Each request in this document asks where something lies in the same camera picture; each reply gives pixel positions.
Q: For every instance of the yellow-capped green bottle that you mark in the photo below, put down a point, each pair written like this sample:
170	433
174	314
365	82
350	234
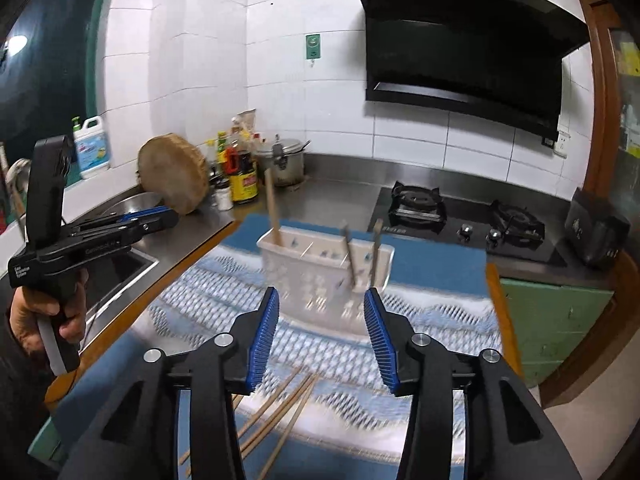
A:
222	142

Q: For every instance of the green wall hook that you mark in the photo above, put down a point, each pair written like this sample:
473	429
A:
313	47

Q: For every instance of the white wall socket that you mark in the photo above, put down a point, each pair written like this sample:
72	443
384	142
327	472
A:
562	142

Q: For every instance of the person's left forearm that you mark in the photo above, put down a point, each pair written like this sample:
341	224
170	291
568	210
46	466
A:
20	390

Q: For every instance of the green cabinet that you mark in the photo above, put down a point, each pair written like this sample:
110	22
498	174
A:
550	325

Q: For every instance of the person's left hand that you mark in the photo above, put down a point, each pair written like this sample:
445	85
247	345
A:
25	325

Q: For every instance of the white detergent jug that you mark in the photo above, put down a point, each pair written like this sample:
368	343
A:
92	150

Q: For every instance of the yellow-capped clear bottle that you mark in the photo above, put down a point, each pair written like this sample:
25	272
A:
211	157

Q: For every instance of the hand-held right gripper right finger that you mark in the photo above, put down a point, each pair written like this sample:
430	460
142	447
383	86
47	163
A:
377	340

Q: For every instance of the wooden door frame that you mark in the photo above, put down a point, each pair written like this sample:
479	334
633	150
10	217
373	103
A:
600	110

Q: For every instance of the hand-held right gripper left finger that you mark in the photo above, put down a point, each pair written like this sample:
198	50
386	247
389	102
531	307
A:
262	340

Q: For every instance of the black box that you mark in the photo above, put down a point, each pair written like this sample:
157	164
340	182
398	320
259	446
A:
595	230

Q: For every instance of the plastic food bag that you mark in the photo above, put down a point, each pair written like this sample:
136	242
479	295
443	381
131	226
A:
246	125

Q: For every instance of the round wooden chopping block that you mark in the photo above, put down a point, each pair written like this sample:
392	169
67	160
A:
172	172

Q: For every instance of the metal pressure cooker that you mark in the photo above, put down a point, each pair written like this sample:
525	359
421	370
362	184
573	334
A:
287	165

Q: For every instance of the black range hood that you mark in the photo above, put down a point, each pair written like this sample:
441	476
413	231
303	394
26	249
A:
450	50

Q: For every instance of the steel bowl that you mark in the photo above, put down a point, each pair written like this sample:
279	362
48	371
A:
132	202

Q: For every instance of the stainless steel sink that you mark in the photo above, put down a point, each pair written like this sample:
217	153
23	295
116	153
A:
115	275

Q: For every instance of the black gas stove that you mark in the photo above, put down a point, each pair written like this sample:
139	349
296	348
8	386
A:
450	220

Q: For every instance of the dark soy sauce bottle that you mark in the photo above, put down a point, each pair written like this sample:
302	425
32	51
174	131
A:
243	182

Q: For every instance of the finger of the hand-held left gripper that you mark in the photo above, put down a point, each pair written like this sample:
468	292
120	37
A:
160	221
145	212

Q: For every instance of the small white-capped jar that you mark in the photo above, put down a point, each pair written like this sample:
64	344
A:
223	197

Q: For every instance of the blue patterned woven mat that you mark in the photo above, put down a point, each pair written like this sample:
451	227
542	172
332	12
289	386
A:
440	270

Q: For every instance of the dark window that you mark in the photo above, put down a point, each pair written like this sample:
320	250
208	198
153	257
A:
50	35

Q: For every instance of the white plastic utensil basket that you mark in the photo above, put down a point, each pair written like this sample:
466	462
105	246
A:
305	280

